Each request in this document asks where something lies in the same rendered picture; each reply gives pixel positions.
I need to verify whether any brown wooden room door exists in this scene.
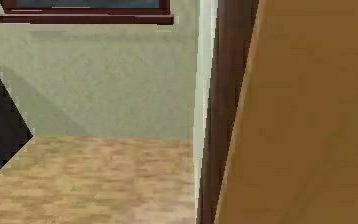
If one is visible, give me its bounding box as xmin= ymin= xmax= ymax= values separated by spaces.
xmin=196 ymin=0 xmax=358 ymax=224

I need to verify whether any dark red framed window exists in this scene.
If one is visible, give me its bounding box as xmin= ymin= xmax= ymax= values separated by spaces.
xmin=0 ymin=0 xmax=175 ymax=26

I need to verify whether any black angular furniture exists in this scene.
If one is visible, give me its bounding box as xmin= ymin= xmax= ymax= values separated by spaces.
xmin=0 ymin=55 xmax=34 ymax=181

